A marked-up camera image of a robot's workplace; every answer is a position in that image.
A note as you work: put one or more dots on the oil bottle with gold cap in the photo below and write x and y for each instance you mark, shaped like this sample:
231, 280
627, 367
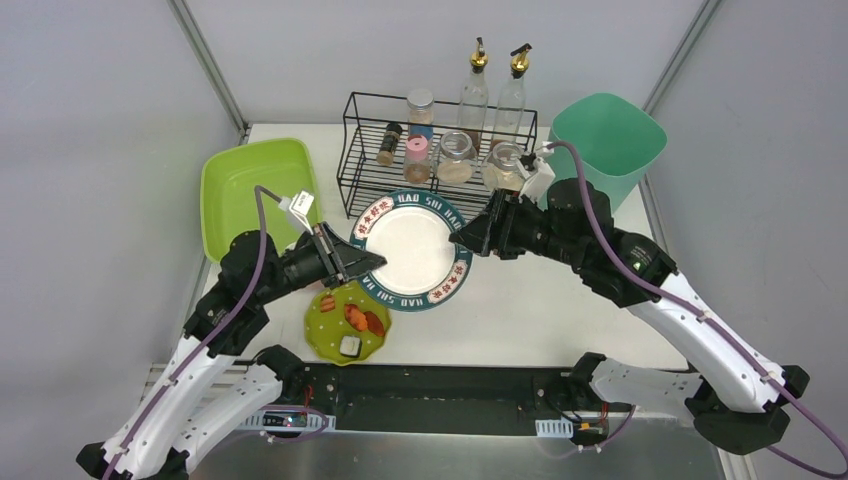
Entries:
474, 96

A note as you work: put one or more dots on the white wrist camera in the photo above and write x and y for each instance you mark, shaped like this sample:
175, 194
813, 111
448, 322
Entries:
537, 174
297, 209

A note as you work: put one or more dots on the green polka dot plate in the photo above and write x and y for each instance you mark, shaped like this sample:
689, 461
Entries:
323, 331

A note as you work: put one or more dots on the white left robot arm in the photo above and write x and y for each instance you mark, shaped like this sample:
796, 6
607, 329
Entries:
165, 437

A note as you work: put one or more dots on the white sushi toy piece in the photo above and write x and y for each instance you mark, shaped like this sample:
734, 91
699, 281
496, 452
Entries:
350, 346

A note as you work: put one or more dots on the lime green plastic basin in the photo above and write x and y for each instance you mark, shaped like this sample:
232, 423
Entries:
227, 203

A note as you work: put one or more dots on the black lid spice jar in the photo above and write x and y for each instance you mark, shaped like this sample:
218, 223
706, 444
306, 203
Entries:
389, 143

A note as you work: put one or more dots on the green plastic waste bin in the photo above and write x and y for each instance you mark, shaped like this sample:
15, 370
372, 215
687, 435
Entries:
616, 140

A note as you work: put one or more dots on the glass jar with metal ring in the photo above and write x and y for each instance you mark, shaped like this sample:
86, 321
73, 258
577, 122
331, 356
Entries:
501, 167

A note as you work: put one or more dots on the black wire rack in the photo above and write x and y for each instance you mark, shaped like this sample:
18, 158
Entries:
361, 179

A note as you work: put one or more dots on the red sausage toy piece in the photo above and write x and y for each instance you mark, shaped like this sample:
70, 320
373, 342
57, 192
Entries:
375, 324

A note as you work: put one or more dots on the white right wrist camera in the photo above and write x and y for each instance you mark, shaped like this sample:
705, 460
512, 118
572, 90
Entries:
537, 174

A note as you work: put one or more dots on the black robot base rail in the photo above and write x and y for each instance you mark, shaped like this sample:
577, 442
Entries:
421, 399

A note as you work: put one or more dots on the silver lid pellet jar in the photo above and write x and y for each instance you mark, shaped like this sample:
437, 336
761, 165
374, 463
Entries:
420, 104

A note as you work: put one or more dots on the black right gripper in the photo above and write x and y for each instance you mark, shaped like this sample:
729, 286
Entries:
496, 226

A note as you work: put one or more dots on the white plate with blue rim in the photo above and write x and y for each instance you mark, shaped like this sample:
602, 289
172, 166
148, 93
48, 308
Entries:
411, 229

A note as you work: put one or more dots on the sausage slice toy food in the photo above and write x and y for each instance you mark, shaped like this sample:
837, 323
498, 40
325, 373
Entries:
327, 304

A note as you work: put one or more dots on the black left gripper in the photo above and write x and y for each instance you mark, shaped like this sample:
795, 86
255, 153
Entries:
333, 258

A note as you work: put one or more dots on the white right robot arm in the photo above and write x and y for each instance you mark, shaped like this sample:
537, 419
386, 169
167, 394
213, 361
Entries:
733, 396

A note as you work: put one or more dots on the oil bottle with black spout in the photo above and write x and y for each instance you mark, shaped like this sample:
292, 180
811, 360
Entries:
512, 98

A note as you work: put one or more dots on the pink lid spice jar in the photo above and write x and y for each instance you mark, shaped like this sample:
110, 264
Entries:
417, 163

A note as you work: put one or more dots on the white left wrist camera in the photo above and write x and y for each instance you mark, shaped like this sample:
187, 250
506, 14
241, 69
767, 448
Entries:
297, 209

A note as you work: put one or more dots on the glass jar with beige powder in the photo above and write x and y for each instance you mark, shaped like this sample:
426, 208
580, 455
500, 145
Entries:
455, 158

